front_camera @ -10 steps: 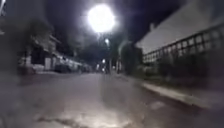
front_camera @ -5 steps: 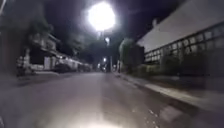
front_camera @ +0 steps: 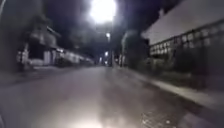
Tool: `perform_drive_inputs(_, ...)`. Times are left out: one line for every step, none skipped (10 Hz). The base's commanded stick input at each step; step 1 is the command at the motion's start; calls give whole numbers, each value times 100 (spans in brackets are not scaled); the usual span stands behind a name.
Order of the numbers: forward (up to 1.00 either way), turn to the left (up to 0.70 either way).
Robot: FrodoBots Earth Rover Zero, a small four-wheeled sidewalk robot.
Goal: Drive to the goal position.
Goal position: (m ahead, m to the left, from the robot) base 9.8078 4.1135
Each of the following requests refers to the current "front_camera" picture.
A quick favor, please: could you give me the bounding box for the dark tree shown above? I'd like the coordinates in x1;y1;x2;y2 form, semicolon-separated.
121;29;149;71

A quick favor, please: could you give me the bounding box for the grey asphalt road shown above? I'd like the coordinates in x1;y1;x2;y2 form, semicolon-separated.
0;65;224;128

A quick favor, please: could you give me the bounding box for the street lamp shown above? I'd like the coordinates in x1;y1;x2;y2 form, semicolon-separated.
89;0;118;24

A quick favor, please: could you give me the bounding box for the row of low buildings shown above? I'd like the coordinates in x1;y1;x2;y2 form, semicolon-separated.
16;16;96;69

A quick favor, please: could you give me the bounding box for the pale kerb strip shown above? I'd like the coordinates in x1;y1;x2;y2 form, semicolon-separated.
126;68;224;111

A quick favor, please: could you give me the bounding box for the long building with window grid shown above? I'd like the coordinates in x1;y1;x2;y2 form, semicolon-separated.
141;0;224;89

